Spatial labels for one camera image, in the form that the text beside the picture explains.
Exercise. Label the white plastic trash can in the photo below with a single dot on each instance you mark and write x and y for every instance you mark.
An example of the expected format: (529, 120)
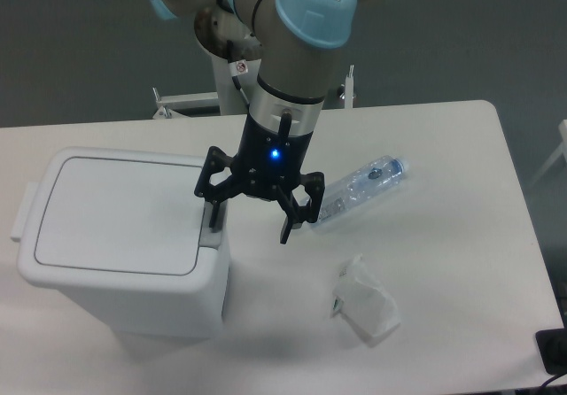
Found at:
(158, 305)

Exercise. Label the black device at table edge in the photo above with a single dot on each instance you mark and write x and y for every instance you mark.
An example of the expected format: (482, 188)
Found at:
(552, 347)

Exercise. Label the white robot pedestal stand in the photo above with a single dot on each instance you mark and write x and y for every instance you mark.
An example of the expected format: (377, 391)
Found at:
(221, 89)

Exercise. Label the white trash can lid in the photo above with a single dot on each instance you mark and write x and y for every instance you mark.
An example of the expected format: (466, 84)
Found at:
(118, 215)

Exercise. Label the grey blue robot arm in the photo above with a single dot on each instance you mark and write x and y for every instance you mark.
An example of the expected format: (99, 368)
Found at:
(329, 21)

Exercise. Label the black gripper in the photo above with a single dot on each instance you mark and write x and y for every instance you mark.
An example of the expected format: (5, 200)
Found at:
(270, 160)

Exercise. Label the white furniture piece right edge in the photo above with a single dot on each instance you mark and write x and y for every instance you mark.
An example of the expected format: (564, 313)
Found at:
(557, 154)

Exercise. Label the clear plastic water bottle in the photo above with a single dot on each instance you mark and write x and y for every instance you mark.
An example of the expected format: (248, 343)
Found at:
(343, 198)

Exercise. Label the crumpled white plastic bag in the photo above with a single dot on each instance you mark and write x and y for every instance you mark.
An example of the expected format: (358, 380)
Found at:
(364, 303)

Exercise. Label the grey trash can push button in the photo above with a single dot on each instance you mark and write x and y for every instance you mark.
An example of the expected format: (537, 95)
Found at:
(211, 235)

